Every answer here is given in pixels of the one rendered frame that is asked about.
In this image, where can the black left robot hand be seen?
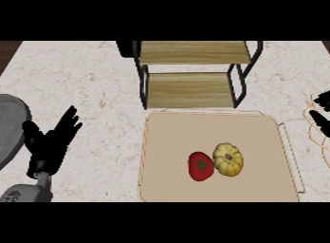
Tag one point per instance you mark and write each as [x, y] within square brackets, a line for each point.
[52, 144]

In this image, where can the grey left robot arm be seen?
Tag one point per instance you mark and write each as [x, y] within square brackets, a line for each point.
[31, 191]

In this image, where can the yellow squash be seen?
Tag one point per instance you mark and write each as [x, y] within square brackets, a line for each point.
[227, 159]

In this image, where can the beige tray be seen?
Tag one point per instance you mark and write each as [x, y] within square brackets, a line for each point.
[218, 158]

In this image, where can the wooden tiered shelf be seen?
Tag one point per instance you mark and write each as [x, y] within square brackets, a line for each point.
[190, 88]

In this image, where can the grey round plate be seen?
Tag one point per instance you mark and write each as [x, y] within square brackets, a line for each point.
[0, 133]

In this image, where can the red tomato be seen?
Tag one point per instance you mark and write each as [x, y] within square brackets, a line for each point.
[201, 166]

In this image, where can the black appliance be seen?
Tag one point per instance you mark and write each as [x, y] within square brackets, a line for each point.
[124, 49]

